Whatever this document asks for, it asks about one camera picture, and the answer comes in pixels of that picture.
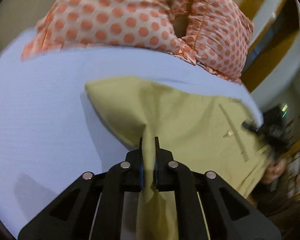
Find left polka dot pillow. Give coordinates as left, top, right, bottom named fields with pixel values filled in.
left=21, top=0, right=196, bottom=64

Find polka dot pillow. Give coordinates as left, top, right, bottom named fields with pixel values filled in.
left=183, top=0, right=253, bottom=83
left=21, top=0, right=196, bottom=64

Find white bed sheet mattress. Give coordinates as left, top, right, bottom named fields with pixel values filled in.
left=0, top=29, right=263, bottom=237

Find person's hand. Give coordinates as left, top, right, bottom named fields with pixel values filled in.
left=261, top=158, right=287, bottom=185

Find right polka dot pillow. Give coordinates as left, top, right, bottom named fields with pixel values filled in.
left=183, top=0, right=253, bottom=83

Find khaki pants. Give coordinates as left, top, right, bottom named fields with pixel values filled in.
left=85, top=76, right=268, bottom=239

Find wooden door frame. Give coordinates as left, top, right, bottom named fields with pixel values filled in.
left=241, top=0, right=300, bottom=92

